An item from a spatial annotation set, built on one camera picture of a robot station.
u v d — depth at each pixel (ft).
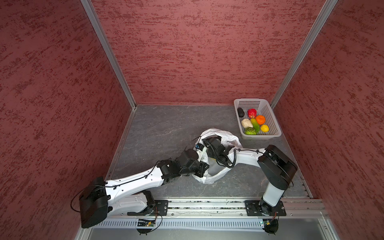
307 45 2.80
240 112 3.59
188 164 1.87
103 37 2.66
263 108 3.70
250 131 3.18
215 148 2.38
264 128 3.36
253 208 2.43
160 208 2.44
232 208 2.48
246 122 3.38
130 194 1.50
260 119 3.49
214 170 2.85
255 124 3.40
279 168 1.66
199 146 2.23
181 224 2.54
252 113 3.59
